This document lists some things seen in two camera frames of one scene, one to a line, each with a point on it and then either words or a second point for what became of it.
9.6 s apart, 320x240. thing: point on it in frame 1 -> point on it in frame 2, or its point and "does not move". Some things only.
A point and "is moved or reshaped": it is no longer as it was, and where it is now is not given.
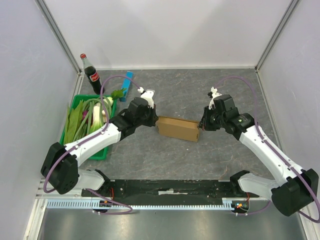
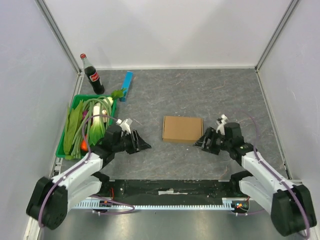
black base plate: (191, 189) does not move
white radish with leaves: (115, 94) does not move
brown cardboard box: (179, 128) is moved or reshaped
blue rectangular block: (125, 85) does not move
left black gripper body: (148, 119) -> (127, 142)
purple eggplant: (84, 113) does not move
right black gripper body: (204, 120) -> (211, 141)
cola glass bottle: (92, 75) does not move
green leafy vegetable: (72, 119) does not move
